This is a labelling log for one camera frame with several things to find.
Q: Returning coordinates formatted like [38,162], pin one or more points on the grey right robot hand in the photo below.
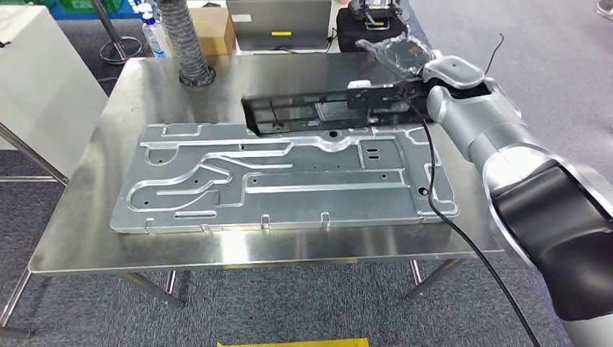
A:
[450,72]

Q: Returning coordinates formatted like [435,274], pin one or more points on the grey stamped metal plate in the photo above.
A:
[287,201]

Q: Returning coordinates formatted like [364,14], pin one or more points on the brown cardboard box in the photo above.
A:
[218,31]

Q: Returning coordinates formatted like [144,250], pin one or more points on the black plastic frame part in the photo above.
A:
[282,108]

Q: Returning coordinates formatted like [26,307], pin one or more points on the black metal device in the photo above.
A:
[373,12]

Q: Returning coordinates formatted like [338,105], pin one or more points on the white cabinet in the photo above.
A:
[43,96]

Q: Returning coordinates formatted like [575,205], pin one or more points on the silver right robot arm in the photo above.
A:
[479,124]

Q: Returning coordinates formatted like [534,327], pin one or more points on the black bag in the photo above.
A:
[354,33]

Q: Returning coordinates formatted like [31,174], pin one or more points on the stainless steel workbench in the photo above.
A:
[86,215]

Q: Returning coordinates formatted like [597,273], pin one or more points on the grey stanchion post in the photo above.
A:
[119,50]

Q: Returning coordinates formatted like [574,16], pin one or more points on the yellow floor tape square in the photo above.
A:
[292,343]

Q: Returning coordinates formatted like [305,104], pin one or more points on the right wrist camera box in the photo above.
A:
[359,84]

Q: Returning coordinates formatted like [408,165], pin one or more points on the clear spray bottle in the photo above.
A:
[154,38]

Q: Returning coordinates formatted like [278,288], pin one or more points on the grey case with yellow label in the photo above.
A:
[278,19]

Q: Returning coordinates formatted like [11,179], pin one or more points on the green plastic crate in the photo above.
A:
[86,6]

